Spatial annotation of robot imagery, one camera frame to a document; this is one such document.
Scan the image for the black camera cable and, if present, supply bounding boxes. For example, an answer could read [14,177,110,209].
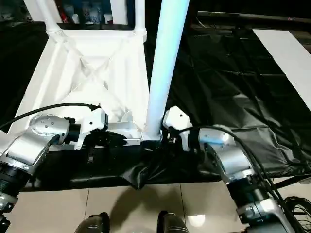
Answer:
[176,124,307,233]
[0,102,102,131]

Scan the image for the dark left robot foot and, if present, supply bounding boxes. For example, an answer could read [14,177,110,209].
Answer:
[77,212,110,233]

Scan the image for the white blue patterned container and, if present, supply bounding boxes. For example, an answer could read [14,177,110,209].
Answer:
[83,1,101,25]

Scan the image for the white flat board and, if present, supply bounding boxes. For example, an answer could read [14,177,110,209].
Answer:
[252,28,311,110]

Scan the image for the white glass door cabinet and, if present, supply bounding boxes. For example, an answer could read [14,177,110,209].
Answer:
[22,0,137,27]

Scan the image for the black work mat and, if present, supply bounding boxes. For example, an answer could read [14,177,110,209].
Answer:
[0,20,311,192]

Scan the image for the red bottle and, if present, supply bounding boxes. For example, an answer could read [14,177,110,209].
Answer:
[60,4,69,24]

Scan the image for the coiled black cables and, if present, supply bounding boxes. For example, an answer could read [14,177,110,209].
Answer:
[271,173,311,190]

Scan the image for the dark metal bar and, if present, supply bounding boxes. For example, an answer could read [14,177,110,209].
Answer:
[197,10,311,23]

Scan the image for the black right camera cable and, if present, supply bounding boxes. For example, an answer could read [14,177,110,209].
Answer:
[176,124,307,233]

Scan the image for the white plastic table top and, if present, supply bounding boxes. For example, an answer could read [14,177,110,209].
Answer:
[0,27,164,153]

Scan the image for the black left camera cable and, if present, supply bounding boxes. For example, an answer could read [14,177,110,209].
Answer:
[0,102,102,131]

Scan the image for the black coiled floor cable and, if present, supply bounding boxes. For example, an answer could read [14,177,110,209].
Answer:
[282,195,311,233]

